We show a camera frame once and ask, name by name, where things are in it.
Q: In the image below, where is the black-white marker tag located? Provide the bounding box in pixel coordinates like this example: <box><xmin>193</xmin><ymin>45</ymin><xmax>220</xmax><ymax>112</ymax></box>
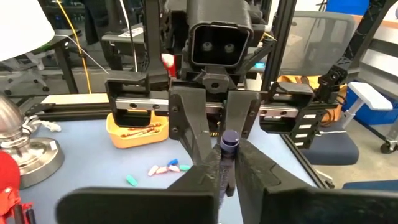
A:
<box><xmin>119</xmin><ymin>27</ymin><xmax>144</xmax><ymax>38</ymax></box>

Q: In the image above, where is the white cable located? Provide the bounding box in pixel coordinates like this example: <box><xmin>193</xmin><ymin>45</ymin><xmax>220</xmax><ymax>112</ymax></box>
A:
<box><xmin>52</xmin><ymin>33</ymin><xmax>110</xmax><ymax>75</ymax></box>

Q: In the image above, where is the red desk lamp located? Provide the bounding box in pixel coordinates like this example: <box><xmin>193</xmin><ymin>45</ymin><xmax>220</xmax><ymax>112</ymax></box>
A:
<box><xmin>0</xmin><ymin>151</ymin><xmax>37</xmax><ymax>224</ymax></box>

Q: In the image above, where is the small black mounted camera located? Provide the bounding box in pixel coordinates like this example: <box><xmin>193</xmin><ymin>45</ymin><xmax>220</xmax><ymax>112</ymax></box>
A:
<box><xmin>317</xmin><ymin>65</ymin><xmax>348</xmax><ymax>103</ymax></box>

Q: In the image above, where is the white-shade table lamp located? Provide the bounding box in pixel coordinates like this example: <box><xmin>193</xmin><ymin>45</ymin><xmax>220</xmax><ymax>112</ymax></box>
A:
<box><xmin>0</xmin><ymin>0</ymin><xmax>65</xmax><ymax>190</ymax></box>

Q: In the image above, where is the wooden side board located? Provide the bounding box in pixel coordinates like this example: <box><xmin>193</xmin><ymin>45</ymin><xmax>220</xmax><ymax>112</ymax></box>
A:
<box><xmin>40</xmin><ymin>93</ymin><xmax>109</xmax><ymax>105</ymax></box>

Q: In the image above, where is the blue box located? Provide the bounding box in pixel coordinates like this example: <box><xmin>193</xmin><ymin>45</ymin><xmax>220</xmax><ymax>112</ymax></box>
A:
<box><xmin>325</xmin><ymin>0</ymin><xmax>371</xmax><ymax>16</ymax></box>

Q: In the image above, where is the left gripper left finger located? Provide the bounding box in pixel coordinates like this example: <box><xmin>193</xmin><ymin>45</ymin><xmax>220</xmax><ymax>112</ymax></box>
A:
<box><xmin>55</xmin><ymin>145</ymin><xmax>223</xmax><ymax>224</ymax></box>

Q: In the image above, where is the white braided lamp cord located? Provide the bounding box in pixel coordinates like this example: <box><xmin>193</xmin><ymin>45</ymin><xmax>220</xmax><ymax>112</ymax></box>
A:
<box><xmin>23</xmin><ymin>114</ymin><xmax>62</xmax><ymax>133</ymax></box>

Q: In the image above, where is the blue storage bin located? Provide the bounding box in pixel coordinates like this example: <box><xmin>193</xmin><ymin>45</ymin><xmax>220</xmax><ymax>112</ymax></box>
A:
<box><xmin>341</xmin><ymin>83</ymin><xmax>398</xmax><ymax>126</ymax></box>

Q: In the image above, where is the black desk frame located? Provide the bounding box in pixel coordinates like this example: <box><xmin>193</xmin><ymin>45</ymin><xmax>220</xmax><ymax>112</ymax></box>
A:
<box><xmin>40</xmin><ymin>27</ymin><xmax>81</xmax><ymax>94</ymax></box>

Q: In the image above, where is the black rig strut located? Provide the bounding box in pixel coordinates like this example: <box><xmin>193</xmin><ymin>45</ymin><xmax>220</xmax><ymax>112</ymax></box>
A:
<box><xmin>329</xmin><ymin>0</ymin><xmax>393</xmax><ymax>82</ymax></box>

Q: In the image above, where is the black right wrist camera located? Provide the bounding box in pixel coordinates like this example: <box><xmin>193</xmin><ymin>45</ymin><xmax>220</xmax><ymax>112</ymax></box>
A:
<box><xmin>185</xmin><ymin>0</ymin><xmax>254</xmax><ymax>68</ymax></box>

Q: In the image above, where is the black frame post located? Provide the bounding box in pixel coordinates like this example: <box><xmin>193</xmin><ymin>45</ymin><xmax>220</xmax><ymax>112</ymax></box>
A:
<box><xmin>261</xmin><ymin>0</ymin><xmax>296</xmax><ymax>93</ymax></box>
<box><xmin>144</xmin><ymin>0</ymin><xmax>165</xmax><ymax>78</ymax></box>

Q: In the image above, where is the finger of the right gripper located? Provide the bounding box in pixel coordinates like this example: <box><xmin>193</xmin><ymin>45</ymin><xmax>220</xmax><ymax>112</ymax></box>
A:
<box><xmin>223</xmin><ymin>91</ymin><xmax>261</xmax><ymax>140</ymax></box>
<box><xmin>169</xmin><ymin>86</ymin><xmax>216</xmax><ymax>166</ymax></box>

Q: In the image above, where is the orange plastic bin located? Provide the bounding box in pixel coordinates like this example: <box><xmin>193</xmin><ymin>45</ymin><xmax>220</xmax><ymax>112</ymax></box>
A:
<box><xmin>105</xmin><ymin>110</ymin><xmax>170</xmax><ymax>149</ymax></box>

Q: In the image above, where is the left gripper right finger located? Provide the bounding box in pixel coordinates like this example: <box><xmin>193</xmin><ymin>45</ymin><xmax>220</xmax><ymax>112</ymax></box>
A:
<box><xmin>235</xmin><ymin>139</ymin><xmax>398</xmax><ymax>224</ymax></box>

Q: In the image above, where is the small red white object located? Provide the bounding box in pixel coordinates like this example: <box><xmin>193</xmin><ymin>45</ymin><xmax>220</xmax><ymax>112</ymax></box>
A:
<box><xmin>161</xmin><ymin>52</ymin><xmax>178</xmax><ymax>78</ymax></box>

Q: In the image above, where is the grey mesh office chair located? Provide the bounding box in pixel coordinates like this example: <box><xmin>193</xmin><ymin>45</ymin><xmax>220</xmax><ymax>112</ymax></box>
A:
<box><xmin>273</xmin><ymin>11</ymin><xmax>361</xmax><ymax>166</ymax></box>

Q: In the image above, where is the yellow extension cord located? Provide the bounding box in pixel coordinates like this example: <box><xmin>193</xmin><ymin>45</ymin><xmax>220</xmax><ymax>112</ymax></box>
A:
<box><xmin>55</xmin><ymin>0</ymin><xmax>93</xmax><ymax>94</ymax></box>

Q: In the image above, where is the orange yellow bag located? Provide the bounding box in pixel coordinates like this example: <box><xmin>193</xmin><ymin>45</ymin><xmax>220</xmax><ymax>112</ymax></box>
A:
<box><xmin>277</xmin><ymin>74</ymin><xmax>348</xmax><ymax>124</ymax></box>

